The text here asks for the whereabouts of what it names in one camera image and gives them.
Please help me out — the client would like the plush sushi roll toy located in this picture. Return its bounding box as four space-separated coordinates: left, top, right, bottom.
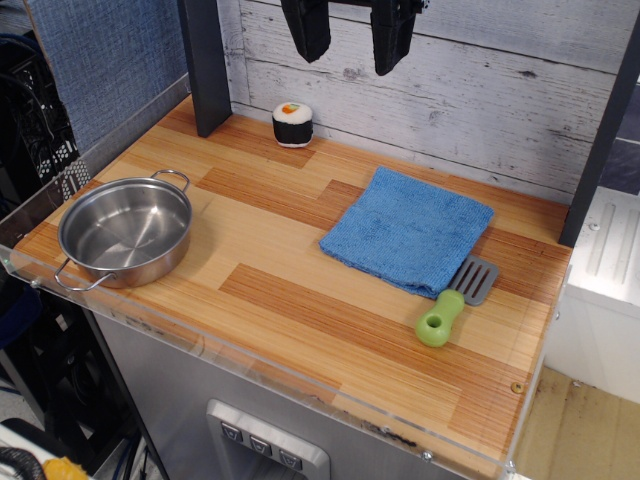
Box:
272 102 313 148

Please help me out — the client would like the dark grey left post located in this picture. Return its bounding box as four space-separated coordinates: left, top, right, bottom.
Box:
178 0 232 138

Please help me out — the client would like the green handled grey spatula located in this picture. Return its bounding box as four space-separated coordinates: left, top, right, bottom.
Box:
415 255 499 348

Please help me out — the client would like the clear acrylic guard rail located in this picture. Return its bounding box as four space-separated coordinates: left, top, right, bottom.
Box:
1 99 570 479

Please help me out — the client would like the black crate with cables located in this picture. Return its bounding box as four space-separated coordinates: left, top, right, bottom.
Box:
1 33 79 216

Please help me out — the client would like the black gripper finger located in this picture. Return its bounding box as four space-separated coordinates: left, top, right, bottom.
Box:
281 0 331 63
370 0 417 76

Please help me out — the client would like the steel pot with handles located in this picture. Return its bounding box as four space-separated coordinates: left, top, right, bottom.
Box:
54 169 193 292

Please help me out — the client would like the dark grey right post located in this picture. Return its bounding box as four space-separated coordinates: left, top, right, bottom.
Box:
558 16 639 247

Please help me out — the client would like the silver button panel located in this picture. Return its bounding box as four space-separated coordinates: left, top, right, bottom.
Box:
206 399 331 479

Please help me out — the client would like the yellow black object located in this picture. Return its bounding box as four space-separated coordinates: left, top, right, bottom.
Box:
42 457 89 480

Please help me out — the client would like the dark grey post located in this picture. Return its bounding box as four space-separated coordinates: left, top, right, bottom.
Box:
178 0 232 138
558 16 639 247

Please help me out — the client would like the white appliance on right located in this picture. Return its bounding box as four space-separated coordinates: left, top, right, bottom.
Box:
544 187 639 403

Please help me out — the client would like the blue cloth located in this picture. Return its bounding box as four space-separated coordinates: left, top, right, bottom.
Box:
319 167 494 299

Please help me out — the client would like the grey toy kitchen cabinet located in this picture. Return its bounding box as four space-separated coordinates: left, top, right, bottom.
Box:
95 315 457 479

